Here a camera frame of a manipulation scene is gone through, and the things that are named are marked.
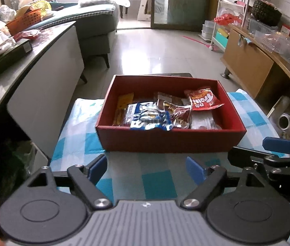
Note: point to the crumpled white plastic bag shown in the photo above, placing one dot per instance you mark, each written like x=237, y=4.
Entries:
x=6, y=11

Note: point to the dark flat box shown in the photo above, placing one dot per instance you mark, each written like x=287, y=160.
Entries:
x=12, y=56

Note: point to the grey green sofa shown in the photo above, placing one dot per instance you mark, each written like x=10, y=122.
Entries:
x=93, y=23

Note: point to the glass sliding door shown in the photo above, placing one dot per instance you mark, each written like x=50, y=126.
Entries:
x=180, y=2

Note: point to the wooden cabinet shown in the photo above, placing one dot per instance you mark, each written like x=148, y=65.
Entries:
x=247, y=66

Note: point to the brown snack packet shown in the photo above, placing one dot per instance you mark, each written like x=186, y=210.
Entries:
x=169, y=99

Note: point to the red snack bag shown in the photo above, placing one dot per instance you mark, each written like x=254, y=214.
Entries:
x=204, y=98

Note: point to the orange snack packet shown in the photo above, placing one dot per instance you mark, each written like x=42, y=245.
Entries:
x=123, y=107

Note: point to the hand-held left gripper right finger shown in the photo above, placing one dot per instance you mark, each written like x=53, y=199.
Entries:
x=195, y=169

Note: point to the white stacked containers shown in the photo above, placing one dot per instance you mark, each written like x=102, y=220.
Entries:
x=207, y=29

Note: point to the teal storage box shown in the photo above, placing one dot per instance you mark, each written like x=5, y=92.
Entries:
x=223, y=39

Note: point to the white rack trolley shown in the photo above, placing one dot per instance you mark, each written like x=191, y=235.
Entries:
x=219, y=7

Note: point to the orange plastic basket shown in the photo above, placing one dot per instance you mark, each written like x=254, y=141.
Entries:
x=24, y=23

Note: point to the yellow mesh basket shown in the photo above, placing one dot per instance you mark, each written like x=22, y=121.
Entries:
x=41, y=5

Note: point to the blue white checkered cloth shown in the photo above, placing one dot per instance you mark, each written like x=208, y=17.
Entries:
x=147, y=169

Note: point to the red plastic bag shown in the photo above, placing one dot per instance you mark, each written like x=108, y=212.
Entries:
x=227, y=19

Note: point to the red cardboard box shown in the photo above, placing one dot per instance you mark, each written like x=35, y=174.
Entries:
x=170, y=141

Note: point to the light blue cloth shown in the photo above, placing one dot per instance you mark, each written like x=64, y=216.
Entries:
x=243, y=41

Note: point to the grey coffee table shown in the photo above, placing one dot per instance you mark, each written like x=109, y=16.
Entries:
x=45, y=94

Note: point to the clear plastic trays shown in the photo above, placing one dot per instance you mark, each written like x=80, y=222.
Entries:
x=275, y=39

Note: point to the clear red print snack packet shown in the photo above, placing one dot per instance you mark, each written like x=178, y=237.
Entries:
x=204, y=121

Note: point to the white fluffy blanket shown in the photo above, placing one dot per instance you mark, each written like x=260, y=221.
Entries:
x=101, y=0

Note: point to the dark woven basket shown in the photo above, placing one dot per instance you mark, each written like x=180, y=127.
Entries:
x=266, y=12

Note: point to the blue foil snack packet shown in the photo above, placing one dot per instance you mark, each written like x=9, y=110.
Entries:
x=147, y=117

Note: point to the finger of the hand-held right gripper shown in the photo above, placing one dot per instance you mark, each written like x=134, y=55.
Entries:
x=280, y=145
x=247, y=156

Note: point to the maroon foil snack packet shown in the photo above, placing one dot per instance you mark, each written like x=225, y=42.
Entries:
x=182, y=117

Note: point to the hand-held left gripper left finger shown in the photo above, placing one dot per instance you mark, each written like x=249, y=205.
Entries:
x=97, y=169

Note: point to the white board with holes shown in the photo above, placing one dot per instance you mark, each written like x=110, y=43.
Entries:
x=145, y=5

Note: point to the red white carton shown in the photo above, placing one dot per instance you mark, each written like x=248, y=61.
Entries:
x=288, y=32

